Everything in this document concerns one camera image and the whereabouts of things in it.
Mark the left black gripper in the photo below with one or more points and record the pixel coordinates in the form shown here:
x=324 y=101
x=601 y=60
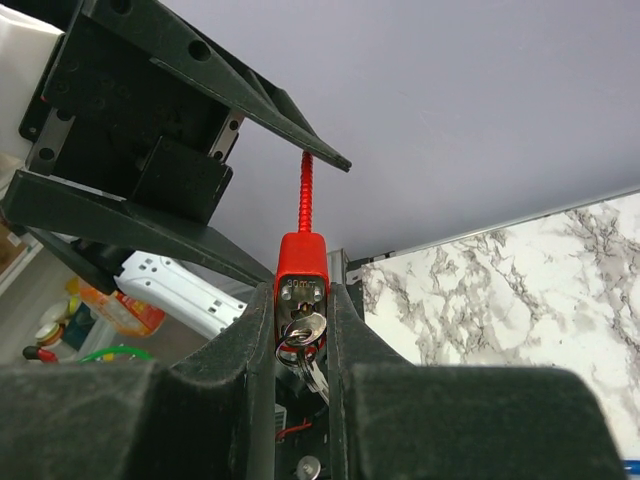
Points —
x=136 y=102

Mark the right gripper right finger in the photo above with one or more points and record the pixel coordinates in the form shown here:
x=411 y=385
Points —
x=391 y=419

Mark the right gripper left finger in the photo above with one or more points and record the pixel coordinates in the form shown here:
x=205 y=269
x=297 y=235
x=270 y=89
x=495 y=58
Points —
x=209 y=416

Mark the red cable lock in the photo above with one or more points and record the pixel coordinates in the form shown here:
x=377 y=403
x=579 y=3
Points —
x=302 y=281

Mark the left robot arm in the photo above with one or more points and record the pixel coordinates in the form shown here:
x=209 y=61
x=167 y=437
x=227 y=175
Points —
x=163 y=282

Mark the orange plastic bottle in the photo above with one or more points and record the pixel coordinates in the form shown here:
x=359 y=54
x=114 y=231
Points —
x=127 y=315

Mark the black mounting rail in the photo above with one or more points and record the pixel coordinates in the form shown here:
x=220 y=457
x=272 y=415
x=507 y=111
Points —
x=302 y=430

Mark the green cable lock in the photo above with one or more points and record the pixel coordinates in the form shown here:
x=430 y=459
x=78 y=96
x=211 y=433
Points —
x=115 y=354

